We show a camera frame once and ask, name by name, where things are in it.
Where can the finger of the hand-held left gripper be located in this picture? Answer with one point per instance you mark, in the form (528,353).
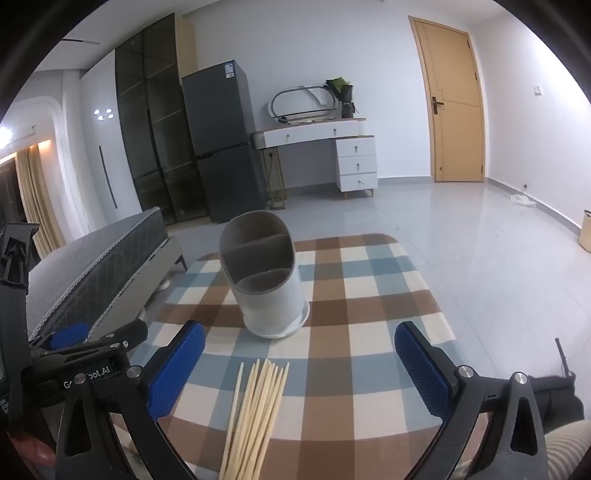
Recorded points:
(69,333)
(122,334)

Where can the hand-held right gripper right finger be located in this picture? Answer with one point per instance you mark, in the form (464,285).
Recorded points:
(422,369)

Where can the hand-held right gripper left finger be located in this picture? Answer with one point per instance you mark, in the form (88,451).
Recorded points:
(178,369)

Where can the bundle of wooden chopsticks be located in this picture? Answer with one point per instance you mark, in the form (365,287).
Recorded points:
(258,415)

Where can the white grey utensil holder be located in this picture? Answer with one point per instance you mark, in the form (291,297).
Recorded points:
(272,304)

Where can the person's left hand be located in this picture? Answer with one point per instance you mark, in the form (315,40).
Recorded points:
(34,454)

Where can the dark grey quilted bed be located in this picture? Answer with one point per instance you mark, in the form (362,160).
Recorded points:
(106,263)

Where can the plaid brown blue mat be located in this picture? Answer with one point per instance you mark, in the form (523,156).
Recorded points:
(351,300)

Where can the beige curtain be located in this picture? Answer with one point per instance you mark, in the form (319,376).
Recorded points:
(39,198)

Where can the dark cloth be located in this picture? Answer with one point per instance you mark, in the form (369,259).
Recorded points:
(556,401)

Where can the thin black rod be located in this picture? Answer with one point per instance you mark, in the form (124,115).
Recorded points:
(564,357)

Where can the beige ribbed cloth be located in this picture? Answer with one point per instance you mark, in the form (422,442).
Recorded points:
(570,454)

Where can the white wardrobe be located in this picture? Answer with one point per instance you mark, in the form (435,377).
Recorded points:
(92,152)

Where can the crumpled white bag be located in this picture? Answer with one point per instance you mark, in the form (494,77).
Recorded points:
(521,200)

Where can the dark glass cabinet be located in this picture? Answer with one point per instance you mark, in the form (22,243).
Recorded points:
(152,138)

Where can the beige trash bin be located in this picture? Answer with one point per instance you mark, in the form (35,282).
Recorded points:
(586,230)

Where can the grey refrigerator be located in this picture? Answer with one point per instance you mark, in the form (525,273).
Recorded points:
(221,138)

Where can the white dressing table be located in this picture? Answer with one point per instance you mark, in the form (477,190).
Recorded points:
(355,157)

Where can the light wooden door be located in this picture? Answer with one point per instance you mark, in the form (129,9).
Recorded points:
(452,115)

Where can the gold frame stool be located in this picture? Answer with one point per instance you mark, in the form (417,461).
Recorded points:
(277,201)

